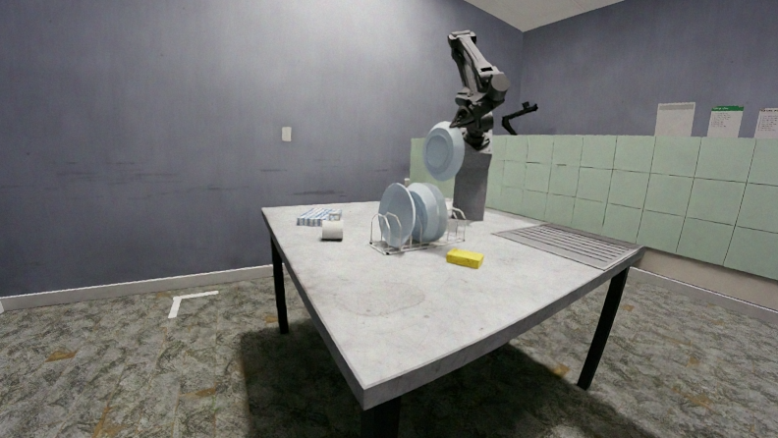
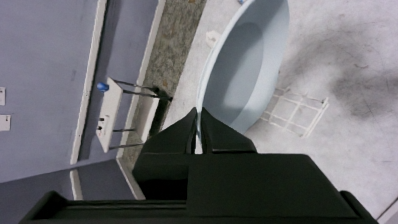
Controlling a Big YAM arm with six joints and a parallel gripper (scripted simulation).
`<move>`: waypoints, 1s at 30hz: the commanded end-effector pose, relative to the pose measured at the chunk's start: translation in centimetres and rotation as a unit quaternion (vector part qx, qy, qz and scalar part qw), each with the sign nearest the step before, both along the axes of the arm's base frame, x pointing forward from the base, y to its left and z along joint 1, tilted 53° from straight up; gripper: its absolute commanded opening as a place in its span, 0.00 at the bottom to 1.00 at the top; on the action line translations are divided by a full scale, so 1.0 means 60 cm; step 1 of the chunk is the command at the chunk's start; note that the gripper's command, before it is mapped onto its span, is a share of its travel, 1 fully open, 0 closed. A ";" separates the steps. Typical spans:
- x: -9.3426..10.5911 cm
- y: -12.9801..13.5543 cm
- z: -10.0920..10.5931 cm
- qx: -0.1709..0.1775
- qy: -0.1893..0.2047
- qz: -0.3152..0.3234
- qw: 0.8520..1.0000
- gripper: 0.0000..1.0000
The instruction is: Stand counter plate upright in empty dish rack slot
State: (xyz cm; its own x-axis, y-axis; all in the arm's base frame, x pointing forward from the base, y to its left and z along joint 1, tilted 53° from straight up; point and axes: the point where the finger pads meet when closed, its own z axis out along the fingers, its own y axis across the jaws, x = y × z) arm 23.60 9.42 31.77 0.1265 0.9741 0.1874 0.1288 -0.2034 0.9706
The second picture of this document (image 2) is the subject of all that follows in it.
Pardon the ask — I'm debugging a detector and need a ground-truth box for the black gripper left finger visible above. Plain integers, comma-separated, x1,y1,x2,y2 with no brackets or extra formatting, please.
139,107,197,155

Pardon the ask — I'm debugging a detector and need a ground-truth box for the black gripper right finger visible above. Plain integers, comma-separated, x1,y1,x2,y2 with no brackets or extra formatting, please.
201,107,259,154

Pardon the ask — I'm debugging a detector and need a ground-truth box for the blue and white checkered towel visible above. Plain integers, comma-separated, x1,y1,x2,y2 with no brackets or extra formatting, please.
238,0,247,5

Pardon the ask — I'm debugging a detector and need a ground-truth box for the white mug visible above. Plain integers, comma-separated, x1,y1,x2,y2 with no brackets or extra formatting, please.
206,30,221,49

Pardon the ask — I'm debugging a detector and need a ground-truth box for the white plate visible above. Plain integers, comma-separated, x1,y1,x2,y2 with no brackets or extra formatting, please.
251,73,278,126
196,0,290,147

